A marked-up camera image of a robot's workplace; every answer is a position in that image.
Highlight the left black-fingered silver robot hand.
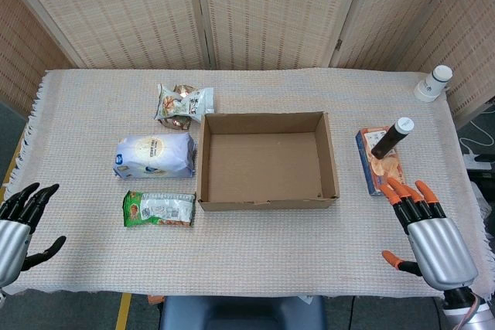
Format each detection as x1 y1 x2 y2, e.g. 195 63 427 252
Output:
0 182 67 288

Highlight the right orange-tipped silver robot hand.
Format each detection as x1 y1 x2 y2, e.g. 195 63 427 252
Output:
380 177 479 291

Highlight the green snack packet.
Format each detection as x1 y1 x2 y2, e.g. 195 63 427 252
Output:
122 189 197 228

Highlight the blue white snack bag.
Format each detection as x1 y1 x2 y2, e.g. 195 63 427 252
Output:
112 131 198 180

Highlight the cardboard box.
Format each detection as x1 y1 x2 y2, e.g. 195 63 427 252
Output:
196 111 340 212

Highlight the orange and blue biscuit box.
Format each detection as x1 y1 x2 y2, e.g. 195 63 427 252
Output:
355 125 408 196

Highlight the white power strip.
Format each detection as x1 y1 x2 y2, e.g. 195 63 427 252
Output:
463 154 494 171

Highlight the brown bottle with white cap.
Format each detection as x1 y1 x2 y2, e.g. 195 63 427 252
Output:
370 117 415 160

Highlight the white plastic bottle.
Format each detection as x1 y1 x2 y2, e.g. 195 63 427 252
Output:
413 65 453 103

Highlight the beige woven tablecloth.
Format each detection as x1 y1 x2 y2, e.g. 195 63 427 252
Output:
0 68 495 300

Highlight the white and green snack bag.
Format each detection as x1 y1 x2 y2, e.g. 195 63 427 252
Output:
153 83 215 122

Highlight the woven folding screen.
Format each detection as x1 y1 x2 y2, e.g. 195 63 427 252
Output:
0 0 495 130

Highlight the white power cable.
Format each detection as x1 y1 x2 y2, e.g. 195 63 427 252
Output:
459 117 495 158

